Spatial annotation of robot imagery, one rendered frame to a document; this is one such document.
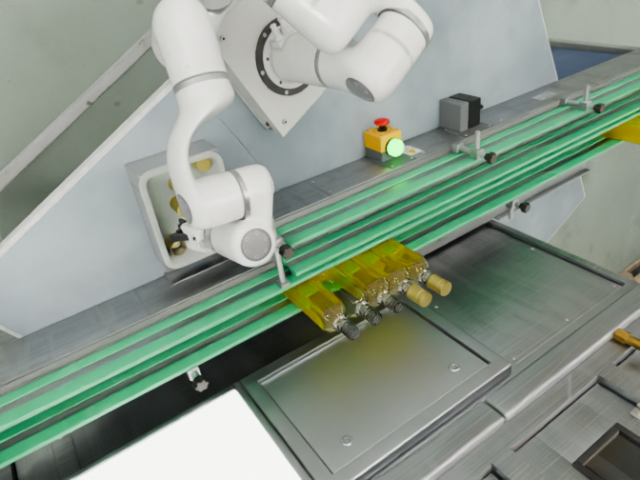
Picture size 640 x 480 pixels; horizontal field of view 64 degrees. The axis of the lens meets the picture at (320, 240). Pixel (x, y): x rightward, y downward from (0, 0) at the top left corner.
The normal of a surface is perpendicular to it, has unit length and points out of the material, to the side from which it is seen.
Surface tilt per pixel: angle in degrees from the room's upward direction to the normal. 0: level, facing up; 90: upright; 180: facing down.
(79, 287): 0
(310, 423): 90
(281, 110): 4
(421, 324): 90
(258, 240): 15
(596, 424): 90
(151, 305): 90
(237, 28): 4
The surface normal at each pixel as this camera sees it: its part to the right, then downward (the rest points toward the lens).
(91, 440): -0.11, -0.84
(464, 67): 0.56, 0.38
